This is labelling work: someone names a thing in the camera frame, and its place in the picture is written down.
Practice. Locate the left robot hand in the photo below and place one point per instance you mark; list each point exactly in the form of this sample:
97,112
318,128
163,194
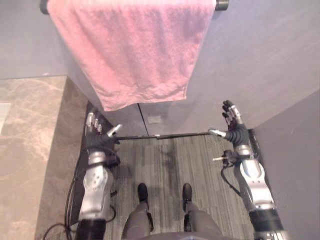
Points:
98,140

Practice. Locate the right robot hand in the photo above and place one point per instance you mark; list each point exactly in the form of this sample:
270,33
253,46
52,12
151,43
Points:
235,130

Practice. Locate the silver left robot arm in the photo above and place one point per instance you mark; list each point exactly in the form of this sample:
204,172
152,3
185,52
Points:
95,185

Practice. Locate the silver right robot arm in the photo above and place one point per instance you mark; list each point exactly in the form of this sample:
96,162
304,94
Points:
257,190

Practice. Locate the robot left leg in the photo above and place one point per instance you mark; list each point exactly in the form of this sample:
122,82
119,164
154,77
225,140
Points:
140,212

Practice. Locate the pink terry towel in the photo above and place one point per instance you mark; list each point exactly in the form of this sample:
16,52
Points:
135,52

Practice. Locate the white basin edge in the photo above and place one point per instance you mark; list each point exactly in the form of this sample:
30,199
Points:
3,117

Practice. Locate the black towel bar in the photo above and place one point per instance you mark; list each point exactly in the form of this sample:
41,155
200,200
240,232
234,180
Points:
221,4

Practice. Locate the grey wall socket plate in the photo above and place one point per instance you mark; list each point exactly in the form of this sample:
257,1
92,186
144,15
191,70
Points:
153,119

